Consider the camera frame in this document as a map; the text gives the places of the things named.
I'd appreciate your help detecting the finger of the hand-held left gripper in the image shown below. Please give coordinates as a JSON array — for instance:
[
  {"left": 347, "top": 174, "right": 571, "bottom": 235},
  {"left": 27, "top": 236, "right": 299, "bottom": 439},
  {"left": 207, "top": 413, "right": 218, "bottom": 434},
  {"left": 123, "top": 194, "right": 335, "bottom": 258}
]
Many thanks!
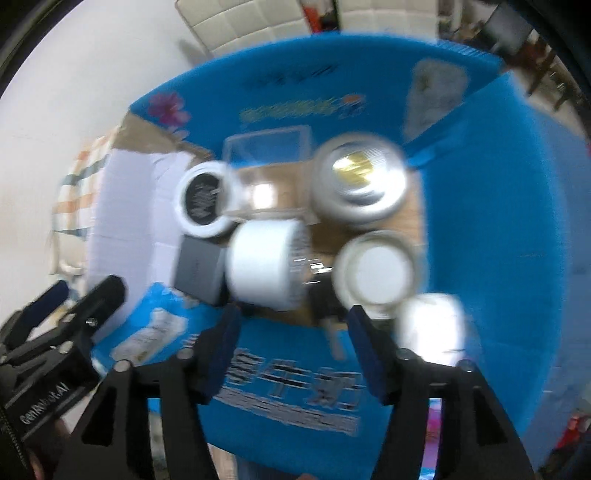
[
  {"left": 30, "top": 275, "right": 127, "bottom": 357},
  {"left": 0, "top": 281, "right": 70, "bottom": 352}
]

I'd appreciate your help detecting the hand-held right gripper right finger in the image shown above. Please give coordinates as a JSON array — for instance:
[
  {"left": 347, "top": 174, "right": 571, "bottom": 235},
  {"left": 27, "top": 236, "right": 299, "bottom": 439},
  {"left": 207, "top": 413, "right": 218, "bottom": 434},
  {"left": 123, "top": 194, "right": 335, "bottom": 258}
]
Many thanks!
[{"left": 346, "top": 305, "right": 536, "bottom": 480}]

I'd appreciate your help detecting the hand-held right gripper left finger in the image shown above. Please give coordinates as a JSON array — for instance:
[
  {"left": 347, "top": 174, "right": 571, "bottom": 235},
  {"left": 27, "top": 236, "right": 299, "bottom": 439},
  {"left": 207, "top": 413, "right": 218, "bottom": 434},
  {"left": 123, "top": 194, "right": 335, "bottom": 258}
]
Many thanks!
[{"left": 58, "top": 305, "right": 243, "bottom": 480}]

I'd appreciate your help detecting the white squat bottle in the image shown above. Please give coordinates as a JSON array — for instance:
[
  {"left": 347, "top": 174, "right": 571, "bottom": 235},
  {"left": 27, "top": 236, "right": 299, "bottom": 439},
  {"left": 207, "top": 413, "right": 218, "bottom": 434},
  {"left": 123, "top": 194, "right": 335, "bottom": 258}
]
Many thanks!
[{"left": 397, "top": 293, "right": 468, "bottom": 365}]

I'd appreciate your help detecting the dark grey box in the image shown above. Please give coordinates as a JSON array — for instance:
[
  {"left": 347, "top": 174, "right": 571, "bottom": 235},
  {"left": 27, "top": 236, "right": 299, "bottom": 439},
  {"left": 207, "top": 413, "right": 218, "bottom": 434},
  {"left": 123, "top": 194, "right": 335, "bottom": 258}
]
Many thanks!
[{"left": 173, "top": 235, "right": 229, "bottom": 305}]

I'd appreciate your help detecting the gold round tin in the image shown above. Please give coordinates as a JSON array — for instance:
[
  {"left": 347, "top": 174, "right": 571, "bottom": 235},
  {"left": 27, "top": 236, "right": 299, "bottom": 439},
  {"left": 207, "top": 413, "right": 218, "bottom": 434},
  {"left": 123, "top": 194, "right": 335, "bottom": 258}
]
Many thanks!
[{"left": 332, "top": 231, "right": 422, "bottom": 319}]

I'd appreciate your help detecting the white cylindrical jar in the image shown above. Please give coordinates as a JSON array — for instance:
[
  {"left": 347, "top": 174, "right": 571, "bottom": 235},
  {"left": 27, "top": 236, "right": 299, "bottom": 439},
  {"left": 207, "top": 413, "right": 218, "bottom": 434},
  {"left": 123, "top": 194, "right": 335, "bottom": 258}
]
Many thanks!
[{"left": 225, "top": 219, "right": 310, "bottom": 311}]

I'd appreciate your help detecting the white jar with black base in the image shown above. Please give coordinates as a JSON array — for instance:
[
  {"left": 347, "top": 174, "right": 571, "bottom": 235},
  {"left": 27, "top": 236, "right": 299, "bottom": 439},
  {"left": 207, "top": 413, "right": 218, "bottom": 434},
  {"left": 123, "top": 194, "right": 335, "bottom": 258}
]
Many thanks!
[{"left": 176, "top": 161, "right": 245, "bottom": 238}]

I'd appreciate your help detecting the silver jar with gold inside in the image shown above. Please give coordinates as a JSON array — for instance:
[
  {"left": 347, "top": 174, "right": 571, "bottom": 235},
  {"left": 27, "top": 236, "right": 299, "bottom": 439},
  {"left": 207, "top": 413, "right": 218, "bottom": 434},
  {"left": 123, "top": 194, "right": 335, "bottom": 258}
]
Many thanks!
[{"left": 311, "top": 134, "right": 409, "bottom": 227}]

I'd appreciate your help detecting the blue milk carton box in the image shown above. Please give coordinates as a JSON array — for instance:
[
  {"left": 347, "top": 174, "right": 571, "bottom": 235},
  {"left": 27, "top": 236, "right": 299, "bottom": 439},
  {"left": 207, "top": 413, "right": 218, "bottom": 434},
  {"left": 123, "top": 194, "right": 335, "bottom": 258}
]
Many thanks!
[{"left": 88, "top": 32, "right": 578, "bottom": 467}]

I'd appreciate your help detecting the striped checked cloth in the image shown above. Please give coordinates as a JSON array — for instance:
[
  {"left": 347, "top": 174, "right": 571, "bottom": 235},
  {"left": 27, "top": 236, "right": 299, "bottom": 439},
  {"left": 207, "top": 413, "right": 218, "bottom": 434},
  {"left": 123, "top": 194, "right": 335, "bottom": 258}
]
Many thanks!
[{"left": 48, "top": 134, "right": 116, "bottom": 273}]

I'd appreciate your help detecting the clear plastic box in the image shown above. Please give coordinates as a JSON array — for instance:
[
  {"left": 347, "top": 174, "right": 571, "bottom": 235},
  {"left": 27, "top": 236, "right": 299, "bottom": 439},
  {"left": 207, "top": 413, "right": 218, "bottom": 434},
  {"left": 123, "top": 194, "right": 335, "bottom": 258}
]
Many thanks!
[{"left": 222, "top": 127, "right": 312, "bottom": 163}]

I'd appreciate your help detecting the white tufted headboard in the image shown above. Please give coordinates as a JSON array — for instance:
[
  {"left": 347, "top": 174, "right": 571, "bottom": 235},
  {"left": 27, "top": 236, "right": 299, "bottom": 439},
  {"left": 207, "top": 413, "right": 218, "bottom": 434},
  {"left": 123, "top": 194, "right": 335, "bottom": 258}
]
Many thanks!
[{"left": 178, "top": 0, "right": 444, "bottom": 61}]

